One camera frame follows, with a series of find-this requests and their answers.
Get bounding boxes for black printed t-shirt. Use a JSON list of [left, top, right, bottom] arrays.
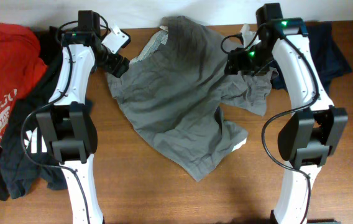
[[0, 27, 67, 201]]

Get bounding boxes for navy blue folded garment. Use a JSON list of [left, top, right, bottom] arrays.
[[271, 22, 353, 94]]

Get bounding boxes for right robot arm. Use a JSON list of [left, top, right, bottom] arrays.
[[225, 3, 348, 224]]

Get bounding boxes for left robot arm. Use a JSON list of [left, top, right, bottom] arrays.
[[35, 11, 131, 223]]

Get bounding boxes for grey shorts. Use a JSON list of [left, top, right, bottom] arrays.
[[106, 16, 275, 181]]

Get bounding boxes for red t-shirt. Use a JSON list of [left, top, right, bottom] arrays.
[[0, 23, 47, 143]]

